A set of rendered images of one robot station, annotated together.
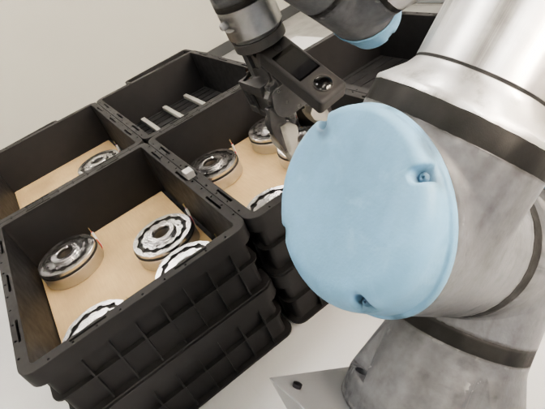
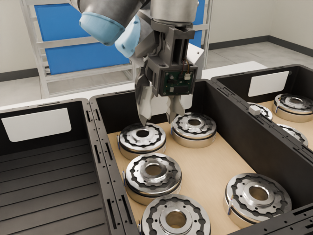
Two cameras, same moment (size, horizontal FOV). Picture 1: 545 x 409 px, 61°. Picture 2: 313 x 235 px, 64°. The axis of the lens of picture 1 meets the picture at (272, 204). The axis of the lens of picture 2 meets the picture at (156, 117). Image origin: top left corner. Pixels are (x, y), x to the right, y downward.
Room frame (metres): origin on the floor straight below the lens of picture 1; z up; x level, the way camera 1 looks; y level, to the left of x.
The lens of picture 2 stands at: (1.05, -0.08, 1.19)
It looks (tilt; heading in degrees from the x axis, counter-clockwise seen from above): 33 degrees down; 181
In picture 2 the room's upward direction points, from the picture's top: straight up
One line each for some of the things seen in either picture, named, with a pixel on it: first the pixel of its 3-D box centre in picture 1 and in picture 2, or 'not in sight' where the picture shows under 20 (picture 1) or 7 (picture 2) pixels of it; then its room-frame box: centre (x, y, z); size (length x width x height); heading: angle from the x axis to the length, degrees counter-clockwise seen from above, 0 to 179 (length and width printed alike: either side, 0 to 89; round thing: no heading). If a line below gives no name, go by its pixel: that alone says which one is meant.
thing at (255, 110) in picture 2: (188, 173); (254, 110); (0.63, 0.10, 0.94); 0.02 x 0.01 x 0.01; 21
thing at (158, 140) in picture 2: not in sight; (142, 135); (0.62, -0.12, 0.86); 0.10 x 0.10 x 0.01
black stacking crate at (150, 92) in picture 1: (184, 110); not in sight; (1.07, 0.11, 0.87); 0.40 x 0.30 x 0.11; 21
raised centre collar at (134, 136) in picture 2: not in sight; (142, 134); (0.62, -0.12, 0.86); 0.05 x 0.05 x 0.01
